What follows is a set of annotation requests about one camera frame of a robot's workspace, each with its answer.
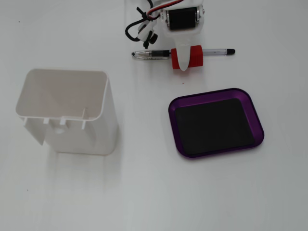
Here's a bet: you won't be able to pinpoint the white plastic open container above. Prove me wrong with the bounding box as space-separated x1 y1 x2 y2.
15 68 119 156

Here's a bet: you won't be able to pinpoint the red white servo wires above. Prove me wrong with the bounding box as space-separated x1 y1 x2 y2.
145 0 193 20

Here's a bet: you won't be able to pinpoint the purple tray with black mat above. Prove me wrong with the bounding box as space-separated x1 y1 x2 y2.
167 88 265 159

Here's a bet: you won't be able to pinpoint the black camera cable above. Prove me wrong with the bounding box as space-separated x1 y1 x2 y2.
125 6 154 43

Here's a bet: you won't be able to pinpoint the clear black ballpoint pen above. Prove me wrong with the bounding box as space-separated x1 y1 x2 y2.
131 48 236 61

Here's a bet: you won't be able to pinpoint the red ribbed rectangular block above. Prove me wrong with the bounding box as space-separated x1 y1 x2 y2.
171 45 205 71

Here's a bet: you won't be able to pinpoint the white wrist camera black lens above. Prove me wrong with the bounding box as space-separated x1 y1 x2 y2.
137 19 159 49

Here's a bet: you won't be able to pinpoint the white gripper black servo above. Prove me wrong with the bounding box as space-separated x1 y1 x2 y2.
159 0 206 72

